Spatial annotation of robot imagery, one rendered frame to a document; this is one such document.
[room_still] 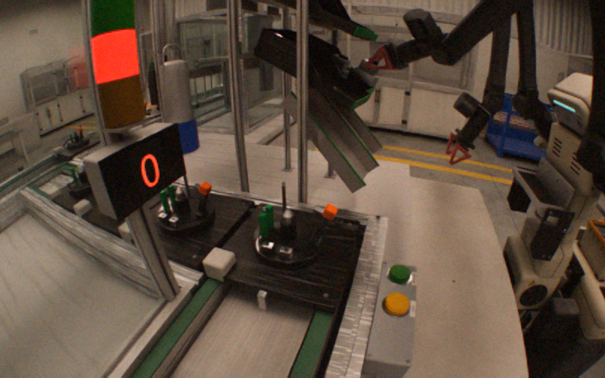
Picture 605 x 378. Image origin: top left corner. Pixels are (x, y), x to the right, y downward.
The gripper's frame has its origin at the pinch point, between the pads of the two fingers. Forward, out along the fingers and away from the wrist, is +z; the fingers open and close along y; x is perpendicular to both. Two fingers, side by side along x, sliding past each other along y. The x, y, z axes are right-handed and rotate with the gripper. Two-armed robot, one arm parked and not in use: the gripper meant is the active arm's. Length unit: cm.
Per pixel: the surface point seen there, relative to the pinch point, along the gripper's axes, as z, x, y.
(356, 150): 9.7, 20.9, 7.4
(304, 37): 2.9, -7.6, 25.2
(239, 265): 17, 29, 51
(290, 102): 14.6, 3.5, 21.7
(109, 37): 0, -5, 65
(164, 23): 97, -77, -9
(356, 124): 13.6, 14.9, -6.8
